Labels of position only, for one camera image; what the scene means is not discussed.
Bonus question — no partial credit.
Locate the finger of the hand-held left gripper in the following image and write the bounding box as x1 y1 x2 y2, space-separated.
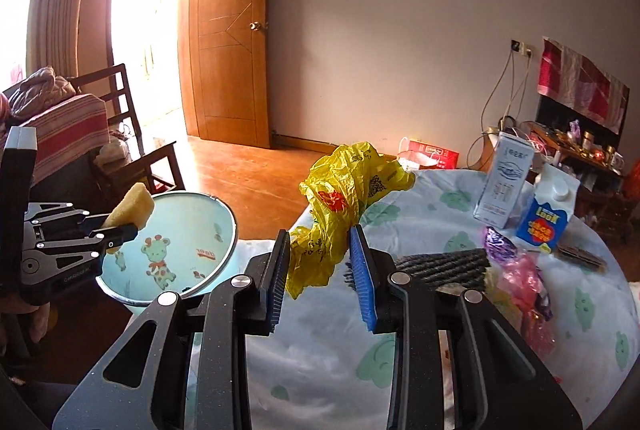
82 223 140 258
75 209 113 232

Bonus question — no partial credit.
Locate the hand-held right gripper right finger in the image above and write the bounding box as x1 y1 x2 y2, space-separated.
349 225 584 430

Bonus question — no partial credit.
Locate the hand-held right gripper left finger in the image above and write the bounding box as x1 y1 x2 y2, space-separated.
52 230 291 430

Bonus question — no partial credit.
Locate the yellow sponge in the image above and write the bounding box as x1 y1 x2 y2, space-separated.
102 183 156 256

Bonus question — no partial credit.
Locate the steel wool scrubber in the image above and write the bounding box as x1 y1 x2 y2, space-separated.
395 249 492 293

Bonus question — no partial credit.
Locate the light blue cartoon basin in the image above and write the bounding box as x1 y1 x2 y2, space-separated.
95 191 238 318

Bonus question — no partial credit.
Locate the yellow plastic bag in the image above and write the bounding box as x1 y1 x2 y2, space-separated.
287 141 417 301

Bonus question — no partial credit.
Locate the tissue pack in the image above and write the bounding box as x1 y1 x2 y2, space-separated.
95 141 132 168

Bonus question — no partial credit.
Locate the red striped cloth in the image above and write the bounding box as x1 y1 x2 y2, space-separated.
10 93 111 183

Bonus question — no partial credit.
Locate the dark wooden chair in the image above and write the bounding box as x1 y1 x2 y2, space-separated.
65 63 186 211

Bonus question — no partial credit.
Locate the purple foil wrapper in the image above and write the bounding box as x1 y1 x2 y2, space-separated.
482 226 521 263

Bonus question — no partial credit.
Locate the pile of clothes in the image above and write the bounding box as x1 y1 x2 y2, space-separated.
7 66 81 118

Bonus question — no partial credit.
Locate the red gift bag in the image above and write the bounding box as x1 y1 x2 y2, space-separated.
397 136 460 171

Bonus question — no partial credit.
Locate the pink plastic bag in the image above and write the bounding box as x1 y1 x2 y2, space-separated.
487 255 556 361

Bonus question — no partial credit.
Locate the tall white milk carton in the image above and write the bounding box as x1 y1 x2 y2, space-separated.
472 130 533 228

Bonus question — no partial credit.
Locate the blue and white carton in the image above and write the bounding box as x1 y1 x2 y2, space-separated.
515 163 582 253

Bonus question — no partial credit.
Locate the wooden door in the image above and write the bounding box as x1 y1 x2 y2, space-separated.
178 0 273 150

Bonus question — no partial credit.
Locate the wooden cabinet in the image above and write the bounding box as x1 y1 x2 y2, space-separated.
520 120 640 241

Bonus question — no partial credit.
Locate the black television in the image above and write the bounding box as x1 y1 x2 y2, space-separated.
535 93 621 146

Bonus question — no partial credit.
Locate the red patterned cloth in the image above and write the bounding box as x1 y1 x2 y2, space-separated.
536 36 630 134

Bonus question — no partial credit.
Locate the white charging cable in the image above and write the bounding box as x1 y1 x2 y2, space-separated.
481 49 532 146

